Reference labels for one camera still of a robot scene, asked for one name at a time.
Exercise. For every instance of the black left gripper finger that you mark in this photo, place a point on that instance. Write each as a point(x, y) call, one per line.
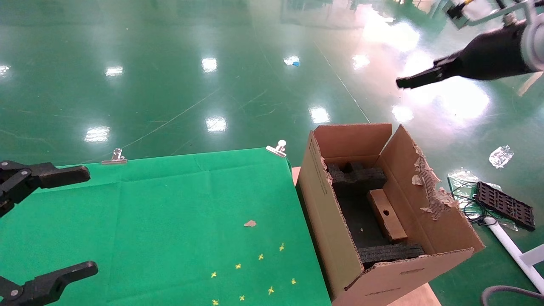
point(51, 281)
point(51, 176)

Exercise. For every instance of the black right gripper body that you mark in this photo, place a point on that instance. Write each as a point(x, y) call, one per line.
point(493, 53)

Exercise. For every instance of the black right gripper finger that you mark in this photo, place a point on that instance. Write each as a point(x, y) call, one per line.
point(425, 76)

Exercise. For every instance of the brown wooden block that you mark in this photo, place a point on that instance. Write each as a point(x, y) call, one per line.
point(386, 214)

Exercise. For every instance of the large open cardboard carton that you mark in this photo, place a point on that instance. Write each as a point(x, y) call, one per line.
point(323, 221)

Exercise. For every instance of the small brown cardboard scrap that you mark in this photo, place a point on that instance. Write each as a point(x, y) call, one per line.
point(249, 223)

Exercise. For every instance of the silver binder clip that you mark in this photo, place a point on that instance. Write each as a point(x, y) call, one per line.
point(115, 158)
point(277, 148)

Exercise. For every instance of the clear crumpled plastic bag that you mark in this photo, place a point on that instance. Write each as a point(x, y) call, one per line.
point(500, 156)

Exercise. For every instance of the clear flat plastic bag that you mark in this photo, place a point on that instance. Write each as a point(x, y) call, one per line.
point(461, 176)

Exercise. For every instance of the green table cloth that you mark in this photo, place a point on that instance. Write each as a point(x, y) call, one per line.
point(148, 221)

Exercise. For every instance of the black foam insert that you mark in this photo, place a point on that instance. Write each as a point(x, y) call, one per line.
point(355, 182)

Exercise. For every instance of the black plastic grid tray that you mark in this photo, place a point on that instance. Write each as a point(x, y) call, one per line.
point(505, 206)

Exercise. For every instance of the silver camera mount bracket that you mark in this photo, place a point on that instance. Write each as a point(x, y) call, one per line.
point(510, 12)

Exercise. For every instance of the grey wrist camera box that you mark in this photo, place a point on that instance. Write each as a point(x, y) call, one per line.
point(478, 8)

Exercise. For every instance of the white pipe frame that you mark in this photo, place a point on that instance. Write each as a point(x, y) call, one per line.
point(514, 250)

